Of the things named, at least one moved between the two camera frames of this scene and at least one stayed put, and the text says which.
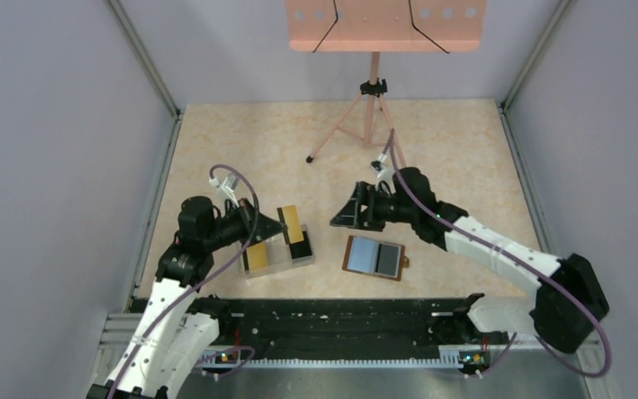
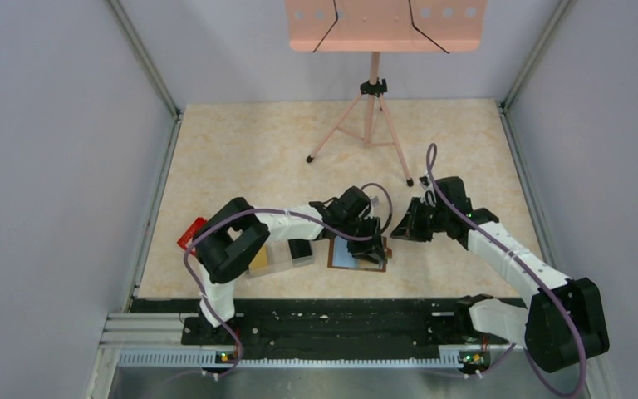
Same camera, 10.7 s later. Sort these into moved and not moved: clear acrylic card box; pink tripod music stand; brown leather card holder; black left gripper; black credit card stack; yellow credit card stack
Moved: brown leather card holder; black left gripper
Not moved: yellow credit card stack; pink tripod music stand; clear acrylic card box; black credit card stack
